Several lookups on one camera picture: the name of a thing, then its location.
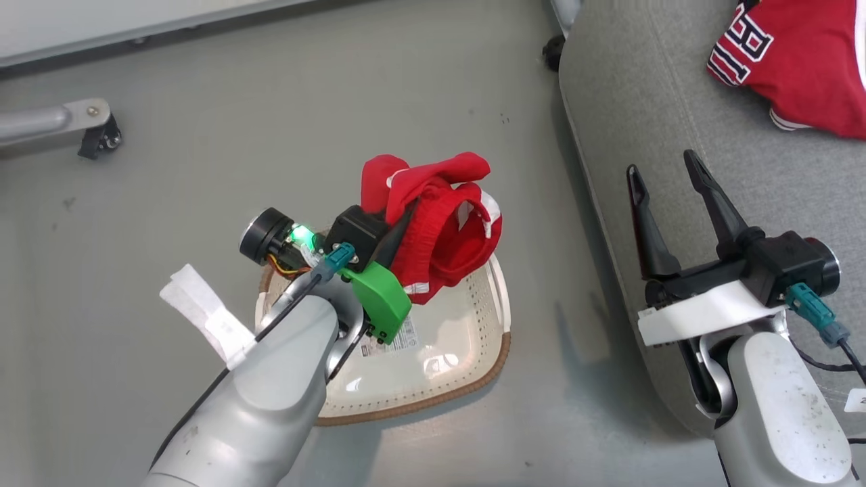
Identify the white product label sticker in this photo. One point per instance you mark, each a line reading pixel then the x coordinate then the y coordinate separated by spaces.
pixel 399 338

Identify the grey fabric sofa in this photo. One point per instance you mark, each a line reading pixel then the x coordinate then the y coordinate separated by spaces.
pixel 676 101

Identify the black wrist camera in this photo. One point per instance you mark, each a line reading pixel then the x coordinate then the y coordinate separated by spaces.
pixel 785 260
pixel 358 233

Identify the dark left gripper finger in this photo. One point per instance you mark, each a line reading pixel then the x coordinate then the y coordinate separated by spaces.
pixel 399 240

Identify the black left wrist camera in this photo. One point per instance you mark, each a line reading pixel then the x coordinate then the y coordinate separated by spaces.
pixel 358 233

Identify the grey metal partition foot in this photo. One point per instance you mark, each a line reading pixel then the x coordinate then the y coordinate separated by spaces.
pixel 40 123

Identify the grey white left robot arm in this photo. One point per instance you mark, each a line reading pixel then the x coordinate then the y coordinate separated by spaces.
pixel 270 399

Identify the grey partition bottom rail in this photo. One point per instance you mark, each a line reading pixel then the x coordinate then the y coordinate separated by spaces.
pixel 135 24

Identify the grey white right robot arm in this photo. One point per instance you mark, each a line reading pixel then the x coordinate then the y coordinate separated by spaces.
pixel 778 406

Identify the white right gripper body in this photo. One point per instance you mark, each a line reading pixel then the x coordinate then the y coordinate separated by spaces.
pixel 703 314

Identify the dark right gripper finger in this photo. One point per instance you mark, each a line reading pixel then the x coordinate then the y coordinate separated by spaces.
pixel 720 210
pixel 648 230

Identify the white laundry basket brown rim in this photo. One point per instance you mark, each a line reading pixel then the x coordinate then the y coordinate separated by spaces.
pixel 440 352

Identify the red white-trimmed shorts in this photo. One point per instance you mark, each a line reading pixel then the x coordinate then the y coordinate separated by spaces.
pixel 440 237

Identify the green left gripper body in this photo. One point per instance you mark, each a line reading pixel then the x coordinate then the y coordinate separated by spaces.
pixel 379 301

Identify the red lettered basketball jersey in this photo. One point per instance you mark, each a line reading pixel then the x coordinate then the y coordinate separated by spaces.
pixel 812 61

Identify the black caster wheel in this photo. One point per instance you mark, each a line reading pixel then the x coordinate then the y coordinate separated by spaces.
pixel 101 138
pixel 553 53

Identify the white tape tag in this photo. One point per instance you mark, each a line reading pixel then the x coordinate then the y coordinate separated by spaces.
pixel 206 314

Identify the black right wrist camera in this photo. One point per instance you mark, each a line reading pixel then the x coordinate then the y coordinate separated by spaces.
pixel 785 260

